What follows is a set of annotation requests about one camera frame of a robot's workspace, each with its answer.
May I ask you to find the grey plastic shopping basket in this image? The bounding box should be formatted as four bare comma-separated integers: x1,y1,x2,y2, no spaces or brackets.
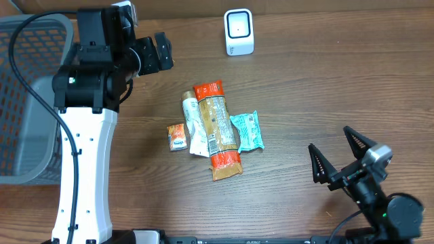
1,14,73,185

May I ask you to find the teal snack packet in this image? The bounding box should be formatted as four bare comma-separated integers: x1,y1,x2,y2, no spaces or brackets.
230,110,264,153

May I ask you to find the white tube with gold cap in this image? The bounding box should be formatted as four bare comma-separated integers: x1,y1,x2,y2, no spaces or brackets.
182,91,210,157

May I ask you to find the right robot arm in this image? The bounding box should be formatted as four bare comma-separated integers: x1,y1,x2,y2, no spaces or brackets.
308,126,425,243

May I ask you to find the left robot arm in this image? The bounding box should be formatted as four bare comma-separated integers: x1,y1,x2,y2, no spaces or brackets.
51,1,173,243

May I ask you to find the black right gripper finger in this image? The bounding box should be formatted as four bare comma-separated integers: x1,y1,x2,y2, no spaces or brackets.
343,126,376,159
308,144,337,184

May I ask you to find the white barcode scanner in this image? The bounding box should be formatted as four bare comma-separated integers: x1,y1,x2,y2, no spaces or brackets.
223,8,254,56

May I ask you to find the long orange snack package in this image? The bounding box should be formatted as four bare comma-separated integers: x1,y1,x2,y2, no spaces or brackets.
193,80,243,181

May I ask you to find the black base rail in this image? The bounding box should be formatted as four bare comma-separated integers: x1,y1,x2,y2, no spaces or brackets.
111,229,413,244

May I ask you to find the small orange packet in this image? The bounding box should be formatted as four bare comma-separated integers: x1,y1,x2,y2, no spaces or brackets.
167,123,187,151

